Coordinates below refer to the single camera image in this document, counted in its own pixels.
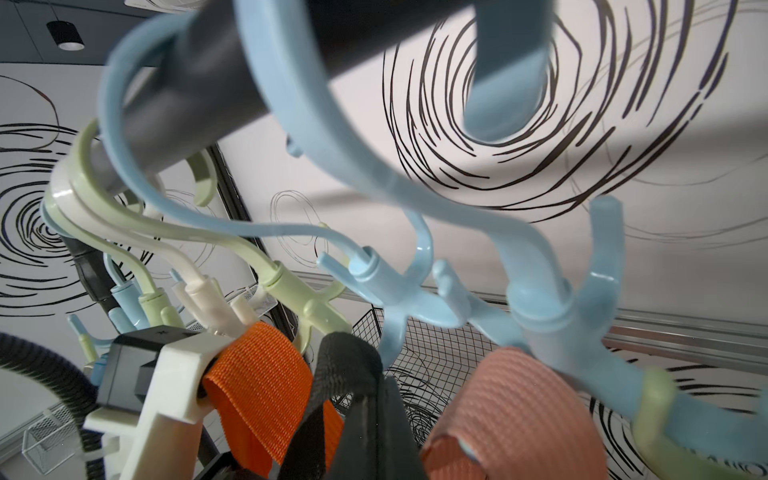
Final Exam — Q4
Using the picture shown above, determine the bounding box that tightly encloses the red-orange strap sling bag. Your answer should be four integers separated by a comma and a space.
202, 322, 344, 479

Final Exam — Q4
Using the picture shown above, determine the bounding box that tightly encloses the black crescent shoulder bag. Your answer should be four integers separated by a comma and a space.
278, 332, 427, 479

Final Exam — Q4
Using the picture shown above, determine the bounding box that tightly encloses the pink backpack bag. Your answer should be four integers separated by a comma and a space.
421, 347, 608, 479

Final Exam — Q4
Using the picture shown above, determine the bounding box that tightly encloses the middle light green hook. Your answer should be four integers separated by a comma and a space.
63, 121, 352, 353

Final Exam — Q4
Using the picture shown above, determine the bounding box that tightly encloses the middle white hook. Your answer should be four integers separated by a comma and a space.
50, 167, 260, 338

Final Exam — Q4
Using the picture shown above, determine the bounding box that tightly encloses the light blue swivel hook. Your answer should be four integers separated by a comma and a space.
233, 0, 768, 469

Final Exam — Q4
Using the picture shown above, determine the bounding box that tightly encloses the left light green hook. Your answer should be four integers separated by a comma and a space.
41, 197, 187, 330

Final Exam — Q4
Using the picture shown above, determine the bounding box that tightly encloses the leftmost light blue hook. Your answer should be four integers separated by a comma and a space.
67, 245, 149, 387

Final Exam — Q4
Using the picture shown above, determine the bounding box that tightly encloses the light green swivel hook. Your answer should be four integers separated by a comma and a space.
631, 368, 767, 479

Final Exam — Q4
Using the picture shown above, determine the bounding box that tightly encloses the dark grey clothes rack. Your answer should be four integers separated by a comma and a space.
59, 0, 481, 313

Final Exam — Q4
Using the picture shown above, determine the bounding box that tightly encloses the black ceiling spotlight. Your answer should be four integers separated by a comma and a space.
46, 20, 85, 52

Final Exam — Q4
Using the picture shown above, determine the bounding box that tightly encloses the black wire basket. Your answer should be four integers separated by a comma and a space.
332, 304, 499, 445

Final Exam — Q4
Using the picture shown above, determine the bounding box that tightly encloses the black corrugated left cable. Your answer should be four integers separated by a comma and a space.
0, 332, 106, 480

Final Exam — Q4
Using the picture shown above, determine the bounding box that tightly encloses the aluminium wall rail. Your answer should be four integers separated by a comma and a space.
405, 309, 767, 375

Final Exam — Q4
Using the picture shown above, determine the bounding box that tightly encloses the white wire basket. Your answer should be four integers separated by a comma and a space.
22, 404, 80, 475

